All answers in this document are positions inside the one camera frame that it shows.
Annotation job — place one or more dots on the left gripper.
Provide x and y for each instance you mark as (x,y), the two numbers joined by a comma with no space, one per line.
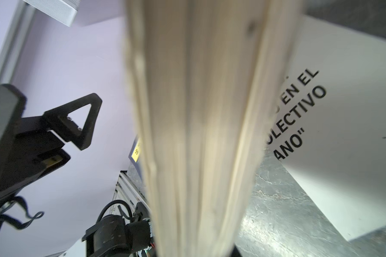
(29,152)

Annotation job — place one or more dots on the black book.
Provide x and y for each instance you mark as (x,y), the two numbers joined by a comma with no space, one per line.
(205,78)

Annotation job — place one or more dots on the yellow book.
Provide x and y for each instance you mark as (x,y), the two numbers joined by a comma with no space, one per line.
(134,156)

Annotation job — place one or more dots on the white book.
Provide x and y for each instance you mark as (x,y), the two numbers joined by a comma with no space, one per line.
(330,132)

